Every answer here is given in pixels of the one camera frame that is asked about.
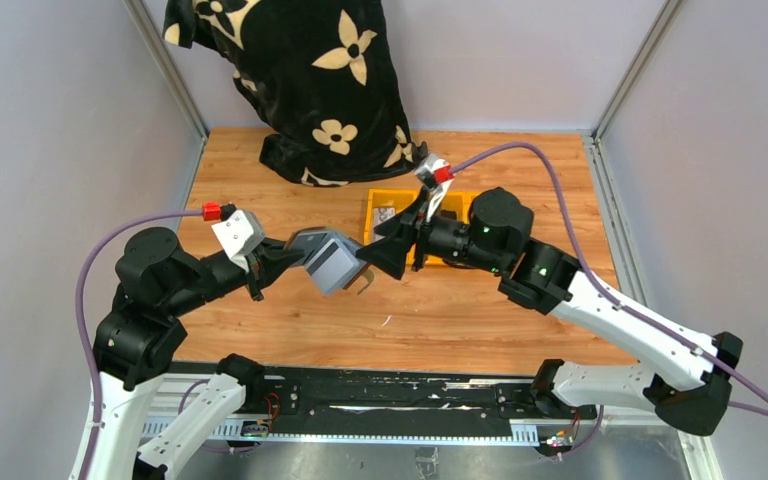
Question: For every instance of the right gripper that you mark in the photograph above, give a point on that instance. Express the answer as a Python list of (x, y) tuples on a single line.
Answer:
[(390, 255)]

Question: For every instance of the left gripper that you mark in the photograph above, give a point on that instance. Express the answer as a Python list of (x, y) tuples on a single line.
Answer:
[(268, 261)]

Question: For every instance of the brown leather card holder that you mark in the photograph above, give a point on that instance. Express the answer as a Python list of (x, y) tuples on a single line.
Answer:
[(309, 239)]

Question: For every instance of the grey striped card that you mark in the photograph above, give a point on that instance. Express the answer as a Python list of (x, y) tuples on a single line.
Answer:
[(333, 264)]

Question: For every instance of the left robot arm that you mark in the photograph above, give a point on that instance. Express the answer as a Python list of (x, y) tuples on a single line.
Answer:
[(134, 346)]

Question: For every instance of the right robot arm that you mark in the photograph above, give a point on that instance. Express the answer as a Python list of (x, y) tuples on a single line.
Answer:
[(681, 376)]

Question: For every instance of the white cards in bin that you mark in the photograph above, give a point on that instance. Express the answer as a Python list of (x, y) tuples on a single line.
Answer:
[(379, 215)]

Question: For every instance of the middle yellow bin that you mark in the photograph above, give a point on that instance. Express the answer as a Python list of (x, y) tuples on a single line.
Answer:
[(459, 202)]

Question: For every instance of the black floral blanket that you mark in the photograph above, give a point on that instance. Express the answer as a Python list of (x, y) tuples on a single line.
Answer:
[(319, 74)]

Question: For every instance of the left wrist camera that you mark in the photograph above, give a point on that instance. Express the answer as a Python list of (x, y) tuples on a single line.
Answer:
[(239, 235)]

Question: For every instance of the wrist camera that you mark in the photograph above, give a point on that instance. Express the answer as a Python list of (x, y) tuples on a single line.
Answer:
[(239, 235), (436, 176)]

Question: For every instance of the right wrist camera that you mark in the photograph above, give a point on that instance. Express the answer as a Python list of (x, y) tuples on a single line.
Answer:
[(436, 176)]

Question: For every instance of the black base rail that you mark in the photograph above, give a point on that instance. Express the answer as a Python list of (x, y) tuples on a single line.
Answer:
[(402, 405)]

